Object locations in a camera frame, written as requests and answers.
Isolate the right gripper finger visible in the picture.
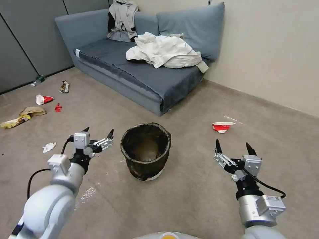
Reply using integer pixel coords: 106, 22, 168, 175
246, 142, 257, 157
213, 139, 238, 173

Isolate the black trash bag liner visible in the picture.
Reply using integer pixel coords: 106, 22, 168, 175
120, 122, 172, 181

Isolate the white round trash can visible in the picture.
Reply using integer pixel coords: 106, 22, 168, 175
120, 122, 172, 182

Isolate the crushed red paper cup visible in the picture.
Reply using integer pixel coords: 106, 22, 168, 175
212, 121, 236, 134

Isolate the white crumpled tissue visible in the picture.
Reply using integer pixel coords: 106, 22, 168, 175
42, 142, 57, 153

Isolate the clear crumpled plastic film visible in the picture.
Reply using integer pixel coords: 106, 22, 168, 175
79, 186, 97, 201
223, 115, 243, 124

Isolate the brown crumpled snack wrapper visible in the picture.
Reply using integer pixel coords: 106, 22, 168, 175
59, 80, 70, 94

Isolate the red and white paper cup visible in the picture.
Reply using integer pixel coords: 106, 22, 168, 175
35, 94, 54, 105

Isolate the brown crumpled paper bag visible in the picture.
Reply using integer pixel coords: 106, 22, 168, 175
19, 106, 47, 117

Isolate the clear green-label plastic bottle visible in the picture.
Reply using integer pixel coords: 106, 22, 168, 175
31, 75, 47, 87

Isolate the grey-blue fabric sofa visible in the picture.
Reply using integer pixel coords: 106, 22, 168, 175
54, 2, 225, 117

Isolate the yellow crumpled snack wrapper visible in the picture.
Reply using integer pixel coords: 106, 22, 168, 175
0, 114, 31, 129

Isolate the white robot front shell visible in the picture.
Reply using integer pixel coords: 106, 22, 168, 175
139, 231, 198, 239

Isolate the white crumpled garment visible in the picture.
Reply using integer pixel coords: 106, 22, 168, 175
125, 32, 209, 74

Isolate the grey and black jacket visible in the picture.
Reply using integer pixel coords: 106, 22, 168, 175
107, 0, 139, 42

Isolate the grey-blue sofa back cushion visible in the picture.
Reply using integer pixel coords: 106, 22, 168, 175
156, 2, 225, 62

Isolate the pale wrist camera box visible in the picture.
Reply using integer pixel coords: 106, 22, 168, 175
73, 132, 91, 150
241, 155, 263, 177

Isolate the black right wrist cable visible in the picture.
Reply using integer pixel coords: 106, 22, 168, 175
245, 170, 286, 199

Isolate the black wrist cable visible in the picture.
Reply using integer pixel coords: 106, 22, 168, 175
27, 135, 75, 199
245, 170, 286, 199

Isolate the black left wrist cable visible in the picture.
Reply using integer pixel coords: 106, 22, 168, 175
27, 135, 75, 199

